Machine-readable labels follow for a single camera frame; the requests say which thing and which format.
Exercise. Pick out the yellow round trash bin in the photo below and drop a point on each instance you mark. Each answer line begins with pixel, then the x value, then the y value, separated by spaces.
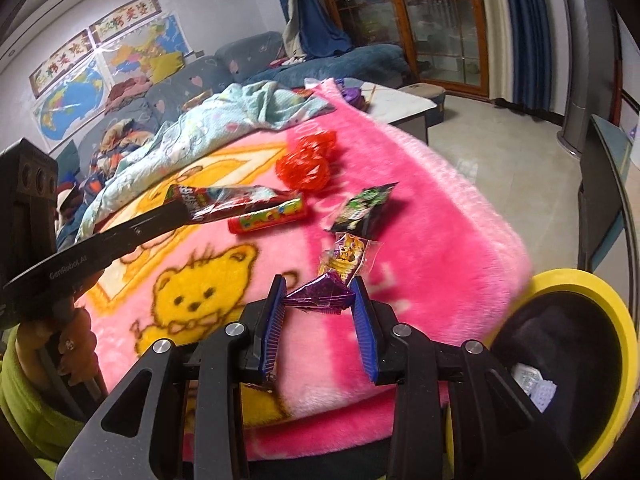
pixel 612 320

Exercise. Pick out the small grey stool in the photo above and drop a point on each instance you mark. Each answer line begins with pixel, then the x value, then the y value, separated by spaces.
pixel 430 100

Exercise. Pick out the pile of red clothes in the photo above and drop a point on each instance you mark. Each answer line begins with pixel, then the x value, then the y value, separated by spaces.
pixel 127 92

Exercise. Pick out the dark red snack wrapper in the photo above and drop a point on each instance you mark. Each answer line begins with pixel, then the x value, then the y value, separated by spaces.
pixel 225 202

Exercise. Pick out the red printed tube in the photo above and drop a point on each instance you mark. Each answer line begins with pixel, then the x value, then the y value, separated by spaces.
pixel 267 216

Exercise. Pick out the yellow purple candy wrapper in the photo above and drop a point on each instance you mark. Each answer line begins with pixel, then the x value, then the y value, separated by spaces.
pixel 347 255

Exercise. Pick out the country map poster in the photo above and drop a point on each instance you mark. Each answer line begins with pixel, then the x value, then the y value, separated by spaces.
pixel 145 47

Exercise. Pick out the world map poster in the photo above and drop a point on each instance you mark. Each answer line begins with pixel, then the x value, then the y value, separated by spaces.
pixel 70 105

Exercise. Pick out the blue curtain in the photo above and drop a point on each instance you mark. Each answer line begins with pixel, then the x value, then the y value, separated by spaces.
pixel 530 35
pixel 320 15

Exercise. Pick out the silver tower air conditioner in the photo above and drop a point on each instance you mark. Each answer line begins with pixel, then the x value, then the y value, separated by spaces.
pixel 587 60

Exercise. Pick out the black green snack packet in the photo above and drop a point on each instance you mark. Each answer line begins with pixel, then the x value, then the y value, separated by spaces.
pixel 362 207

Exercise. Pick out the white top coffee table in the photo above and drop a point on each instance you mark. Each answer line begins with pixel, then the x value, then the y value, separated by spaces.
pixel 400 107

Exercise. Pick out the framed embroidery picture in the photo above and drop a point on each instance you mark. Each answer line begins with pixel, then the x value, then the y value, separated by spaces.
pixel 125 17
pixel 60 62

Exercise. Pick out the purple foil wrapper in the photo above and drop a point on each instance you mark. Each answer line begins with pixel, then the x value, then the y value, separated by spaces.
pixel 320 294

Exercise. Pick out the person's left forearm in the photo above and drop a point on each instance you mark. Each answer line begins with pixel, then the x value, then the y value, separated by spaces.
pixel 25 420

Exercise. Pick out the light blue printed quilt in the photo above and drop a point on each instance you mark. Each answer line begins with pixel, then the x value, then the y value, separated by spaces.
pixel 210 120

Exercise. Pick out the pink bear printed blanket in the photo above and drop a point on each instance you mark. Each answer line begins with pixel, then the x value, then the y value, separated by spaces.
pixel 425 240

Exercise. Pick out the beige curtain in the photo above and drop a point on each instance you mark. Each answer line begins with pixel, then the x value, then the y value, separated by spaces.
pixel 295 20

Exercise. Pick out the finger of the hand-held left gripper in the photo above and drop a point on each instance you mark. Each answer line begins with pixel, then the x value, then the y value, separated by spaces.
pixel 150 225

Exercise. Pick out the person's left hand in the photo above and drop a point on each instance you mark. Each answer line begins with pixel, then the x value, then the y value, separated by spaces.
pixel 75 340

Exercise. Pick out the yellow pillow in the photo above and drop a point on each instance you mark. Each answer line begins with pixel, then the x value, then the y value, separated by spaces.
pixel 165 67

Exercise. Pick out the colourful patterned cloth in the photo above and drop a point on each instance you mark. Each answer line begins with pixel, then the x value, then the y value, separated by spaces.
pixel 120 142

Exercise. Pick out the purple plastic bag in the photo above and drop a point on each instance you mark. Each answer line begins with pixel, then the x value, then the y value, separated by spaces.
pixel 352 96

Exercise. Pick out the wooden glass sliding door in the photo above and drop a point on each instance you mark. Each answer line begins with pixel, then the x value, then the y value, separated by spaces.
pixel 440 20

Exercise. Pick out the dark glass tv cabinet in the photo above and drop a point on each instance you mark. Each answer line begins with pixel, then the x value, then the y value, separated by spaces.
pixel 605 185

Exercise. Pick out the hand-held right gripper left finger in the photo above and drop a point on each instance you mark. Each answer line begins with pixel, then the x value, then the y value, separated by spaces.
pixel 272 325

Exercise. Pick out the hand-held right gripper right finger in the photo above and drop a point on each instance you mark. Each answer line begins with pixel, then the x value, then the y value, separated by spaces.
pixel 365 330

